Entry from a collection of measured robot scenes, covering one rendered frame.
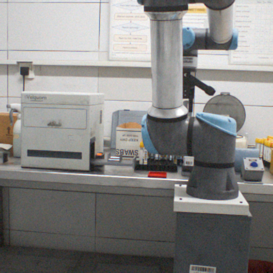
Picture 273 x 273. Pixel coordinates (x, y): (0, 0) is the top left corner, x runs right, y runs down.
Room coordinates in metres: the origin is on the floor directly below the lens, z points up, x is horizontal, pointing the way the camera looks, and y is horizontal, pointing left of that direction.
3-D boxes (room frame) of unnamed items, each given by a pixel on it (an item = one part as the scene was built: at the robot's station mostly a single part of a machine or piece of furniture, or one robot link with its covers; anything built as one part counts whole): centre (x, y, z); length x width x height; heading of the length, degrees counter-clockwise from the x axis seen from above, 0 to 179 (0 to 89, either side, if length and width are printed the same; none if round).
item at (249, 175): (1.38, -0.42, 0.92); 0.13 x 0.07 x 0.08; 175
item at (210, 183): (1.06, -0.21, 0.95); 0.15 x 0.15 x 0.10
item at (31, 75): (2.09, 0.64, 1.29); 0.09 x 0.01 x 0.09; 85
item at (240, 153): (1.48, -0.42, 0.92); 0.10 x 0.07 x 0.10; 79
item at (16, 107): (1.68, 0.55, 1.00); 0.09 x 0.08 x 0.24; 175
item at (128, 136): (1.83, -0.02, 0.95); 0.29 x 0.25 x 0.15; 175
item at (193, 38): (1.34, -0.16, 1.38); 0.11 x 0.11 x 0.08; 76
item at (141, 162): (1.52, -0.07, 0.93); 0.17 x 0.09 x 0.11; 85
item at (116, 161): (1.45, 0.12, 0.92); 0.21 x 0.07 x 0.05; 85
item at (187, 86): (1.45, -0.16, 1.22); 0.09 x 0.08 x 0.12; 85
